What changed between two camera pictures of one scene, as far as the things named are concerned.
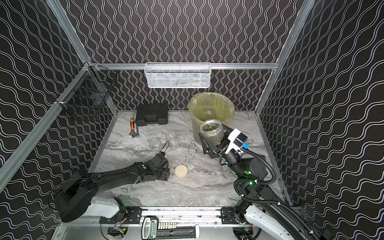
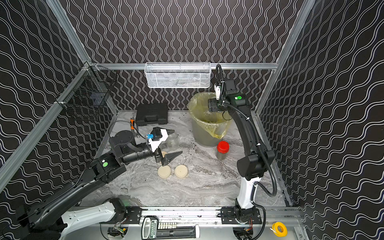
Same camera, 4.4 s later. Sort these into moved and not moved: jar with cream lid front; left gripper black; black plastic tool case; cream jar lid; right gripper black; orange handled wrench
Moved: left gripper black; right gripper black
Not moved: orange handled wrench; jar with cream lid front; cream jar lid; black plastic tool case
